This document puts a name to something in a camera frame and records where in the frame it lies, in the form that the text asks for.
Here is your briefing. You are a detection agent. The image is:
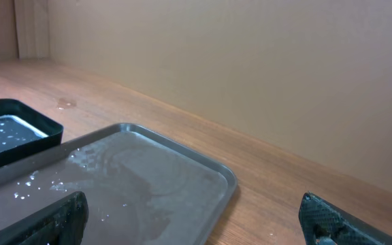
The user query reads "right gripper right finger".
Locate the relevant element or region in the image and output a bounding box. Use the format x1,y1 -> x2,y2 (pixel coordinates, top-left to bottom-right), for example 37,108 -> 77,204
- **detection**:
298,192 -> 392,245

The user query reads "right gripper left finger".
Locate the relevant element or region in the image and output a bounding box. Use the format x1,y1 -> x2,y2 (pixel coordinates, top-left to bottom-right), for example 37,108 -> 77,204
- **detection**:
0,191 -> 89,245

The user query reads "dark brown serving tray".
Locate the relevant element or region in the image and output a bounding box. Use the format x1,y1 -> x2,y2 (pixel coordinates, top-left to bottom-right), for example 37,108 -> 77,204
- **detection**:
0,123 -> 237,244

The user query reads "black rectangular water basin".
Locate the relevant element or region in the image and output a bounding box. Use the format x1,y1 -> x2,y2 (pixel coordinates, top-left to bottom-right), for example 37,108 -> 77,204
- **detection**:
0,99 -> 64,167

